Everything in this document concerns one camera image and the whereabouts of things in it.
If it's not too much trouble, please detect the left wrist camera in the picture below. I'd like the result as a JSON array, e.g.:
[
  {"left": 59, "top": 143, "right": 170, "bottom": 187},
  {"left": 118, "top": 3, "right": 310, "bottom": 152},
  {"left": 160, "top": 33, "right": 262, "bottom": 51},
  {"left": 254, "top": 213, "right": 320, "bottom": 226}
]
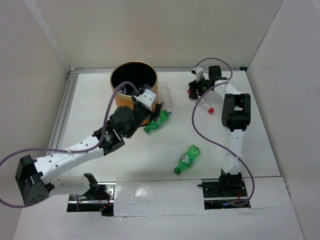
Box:
[{"left": 133, "top": 89, "right": 157, "bottom": 111}]

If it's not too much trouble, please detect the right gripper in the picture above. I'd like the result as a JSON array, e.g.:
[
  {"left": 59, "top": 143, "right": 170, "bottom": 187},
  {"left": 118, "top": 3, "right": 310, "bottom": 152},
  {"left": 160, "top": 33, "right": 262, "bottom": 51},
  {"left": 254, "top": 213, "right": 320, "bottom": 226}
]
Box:
[{"left": 189, "top": 74, "right": 213, "bottom": 100}]

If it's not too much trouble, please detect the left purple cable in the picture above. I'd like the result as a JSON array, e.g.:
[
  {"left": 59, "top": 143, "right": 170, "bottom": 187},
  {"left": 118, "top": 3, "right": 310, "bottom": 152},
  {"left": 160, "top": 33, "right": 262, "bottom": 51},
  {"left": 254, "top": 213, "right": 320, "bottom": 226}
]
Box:
[{"left": 0, "top": 81, "right": 139, "bottom": 208}]

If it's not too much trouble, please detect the green bottle front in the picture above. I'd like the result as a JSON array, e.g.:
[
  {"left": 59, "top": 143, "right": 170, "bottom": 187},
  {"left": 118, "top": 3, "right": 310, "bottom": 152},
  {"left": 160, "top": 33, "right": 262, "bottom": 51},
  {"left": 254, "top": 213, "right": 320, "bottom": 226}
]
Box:
[{"left": 173, "top": 145, "right": 201, "bottom": 175}]

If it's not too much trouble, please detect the clear bottle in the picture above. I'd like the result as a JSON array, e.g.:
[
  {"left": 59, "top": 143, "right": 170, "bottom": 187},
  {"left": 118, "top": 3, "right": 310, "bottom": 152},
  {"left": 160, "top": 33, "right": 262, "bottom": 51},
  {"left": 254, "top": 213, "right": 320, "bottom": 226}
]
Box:
[
  {"left": 158, "top": 81, "right": 173, "bottom": 114},
  {"left": 118, "top": 84, "right": 152, "bottom": 96}
]

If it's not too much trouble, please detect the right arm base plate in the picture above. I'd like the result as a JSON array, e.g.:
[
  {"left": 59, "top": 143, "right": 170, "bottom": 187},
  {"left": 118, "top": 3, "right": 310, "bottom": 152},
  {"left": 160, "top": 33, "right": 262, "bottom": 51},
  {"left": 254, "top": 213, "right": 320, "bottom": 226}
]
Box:
[{"left": 197, "top": 180, "right": 251, "bottom": 210}]

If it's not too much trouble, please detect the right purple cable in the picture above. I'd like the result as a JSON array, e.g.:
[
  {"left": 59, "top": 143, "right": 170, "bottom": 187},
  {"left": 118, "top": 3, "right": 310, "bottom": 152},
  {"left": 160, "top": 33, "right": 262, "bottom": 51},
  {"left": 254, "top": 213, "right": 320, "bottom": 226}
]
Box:
[{"left": 191, "top": 57, "right": 256, "bottom": 207}]

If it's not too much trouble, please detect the clear bottle beside bin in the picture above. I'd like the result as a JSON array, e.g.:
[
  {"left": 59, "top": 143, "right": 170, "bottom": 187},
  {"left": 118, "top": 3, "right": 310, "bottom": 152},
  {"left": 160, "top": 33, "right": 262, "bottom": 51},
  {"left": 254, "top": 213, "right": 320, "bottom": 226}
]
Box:
[{"left": 158, "top": 81, "right": 173, "bottom": 114}]

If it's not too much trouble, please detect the silver tape sheet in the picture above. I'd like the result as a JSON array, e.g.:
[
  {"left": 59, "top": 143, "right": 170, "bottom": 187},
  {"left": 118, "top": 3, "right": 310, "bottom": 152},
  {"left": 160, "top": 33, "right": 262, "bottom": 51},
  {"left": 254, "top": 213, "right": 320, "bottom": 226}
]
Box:
[{"left": 113, "top": 179, "right": 206, "bottom": 217}]

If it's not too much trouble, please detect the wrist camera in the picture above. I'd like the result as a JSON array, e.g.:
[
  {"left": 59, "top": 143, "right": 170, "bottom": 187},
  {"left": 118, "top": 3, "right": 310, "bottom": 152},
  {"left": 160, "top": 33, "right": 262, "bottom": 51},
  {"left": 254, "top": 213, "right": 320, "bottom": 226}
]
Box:
[
  {"left": 191, "top": 66, "right": 204, "bottom": 82},
  {"left": 133, "top": 89, "right": 157, "bottom": 111}
]

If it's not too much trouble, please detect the green bottle near bin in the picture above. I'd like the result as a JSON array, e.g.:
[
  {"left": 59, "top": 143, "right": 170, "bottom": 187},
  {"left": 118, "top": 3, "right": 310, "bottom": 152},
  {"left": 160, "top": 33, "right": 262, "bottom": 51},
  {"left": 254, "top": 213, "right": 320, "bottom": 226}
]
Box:
[{"left": 143, "top": 108, "right": 172, "bottom": 133}]

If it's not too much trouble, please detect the orange cylindrical bin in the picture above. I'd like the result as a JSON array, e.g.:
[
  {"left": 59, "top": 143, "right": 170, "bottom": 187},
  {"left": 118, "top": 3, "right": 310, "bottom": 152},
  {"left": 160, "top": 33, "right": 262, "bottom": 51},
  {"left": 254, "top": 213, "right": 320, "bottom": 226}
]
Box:
[{"left": 109, "top": 60, "right": 160, "bottom": 127}]

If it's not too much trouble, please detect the purple cable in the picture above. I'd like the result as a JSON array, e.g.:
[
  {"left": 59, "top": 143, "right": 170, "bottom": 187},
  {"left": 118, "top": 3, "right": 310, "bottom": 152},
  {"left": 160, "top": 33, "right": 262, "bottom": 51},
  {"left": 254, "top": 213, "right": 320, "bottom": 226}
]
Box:
[
  {"left": 0, "top": 81, "right": 139, "bottom": 208},
  {"left": 191, "top": 57, "right": 256, "bottom": 207}
]

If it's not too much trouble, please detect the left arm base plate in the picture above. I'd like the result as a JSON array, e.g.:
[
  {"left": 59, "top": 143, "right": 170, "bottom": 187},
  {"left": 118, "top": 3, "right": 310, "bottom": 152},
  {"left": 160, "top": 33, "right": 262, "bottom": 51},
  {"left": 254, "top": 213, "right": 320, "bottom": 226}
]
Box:
[{"left": 66, "top": 181, "right": 116, "bottom": 217}]

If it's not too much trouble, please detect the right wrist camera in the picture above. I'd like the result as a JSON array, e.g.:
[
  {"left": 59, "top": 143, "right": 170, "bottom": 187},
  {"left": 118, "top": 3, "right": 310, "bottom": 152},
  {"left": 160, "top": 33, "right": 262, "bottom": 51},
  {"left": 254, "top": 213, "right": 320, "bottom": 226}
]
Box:
[{"left": 191, "top": 66, "right": 204, "bottom": 82}]

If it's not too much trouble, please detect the red label water bottle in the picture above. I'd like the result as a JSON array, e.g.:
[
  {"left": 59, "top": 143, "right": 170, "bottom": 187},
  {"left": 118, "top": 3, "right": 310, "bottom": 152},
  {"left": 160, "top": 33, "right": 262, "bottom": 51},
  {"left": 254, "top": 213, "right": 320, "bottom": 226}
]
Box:
[{"left": 187, "top": 88, "right": 215, "bottom": 115}]

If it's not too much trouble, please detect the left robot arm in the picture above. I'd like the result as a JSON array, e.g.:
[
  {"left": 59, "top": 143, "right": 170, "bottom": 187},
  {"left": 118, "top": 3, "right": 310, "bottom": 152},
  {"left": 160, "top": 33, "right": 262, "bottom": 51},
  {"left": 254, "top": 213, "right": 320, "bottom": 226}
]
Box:
[{"left": 15, "top": 102, "right": 162, "bottom": 206}]

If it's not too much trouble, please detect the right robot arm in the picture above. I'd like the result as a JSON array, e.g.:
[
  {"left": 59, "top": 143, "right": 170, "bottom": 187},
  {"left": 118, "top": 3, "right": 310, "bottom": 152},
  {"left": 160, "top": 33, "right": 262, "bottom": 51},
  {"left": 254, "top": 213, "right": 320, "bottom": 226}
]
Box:
[{"left": 188, "top": 65, "right": 251, "bottom": 196}]

